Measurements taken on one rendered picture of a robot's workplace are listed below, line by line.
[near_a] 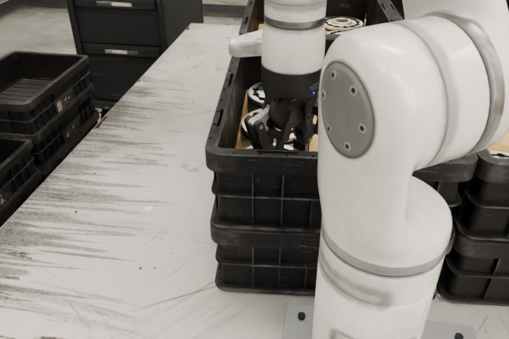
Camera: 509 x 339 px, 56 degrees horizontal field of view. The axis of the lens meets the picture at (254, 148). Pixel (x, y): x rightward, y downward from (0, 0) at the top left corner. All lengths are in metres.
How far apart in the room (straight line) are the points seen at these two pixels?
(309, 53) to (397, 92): 0.30
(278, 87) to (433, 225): 0.29
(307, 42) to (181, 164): 0.46
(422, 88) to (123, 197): 0.67
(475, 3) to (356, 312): 0.22
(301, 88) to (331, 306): 0.27
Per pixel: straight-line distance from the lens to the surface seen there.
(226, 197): 0.57
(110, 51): 2.32
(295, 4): 0.53
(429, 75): 0.27
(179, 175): 0.90
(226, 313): 0.66
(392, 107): 0.26
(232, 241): 0.60
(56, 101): 1.65
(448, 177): 0.56
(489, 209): 0.62
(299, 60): 0.55
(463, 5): 0.31
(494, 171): 0.57
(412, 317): 0.39
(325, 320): 0.41
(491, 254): 0.65
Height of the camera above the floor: 1.21
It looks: 32 degrees down
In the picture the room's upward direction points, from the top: straight up
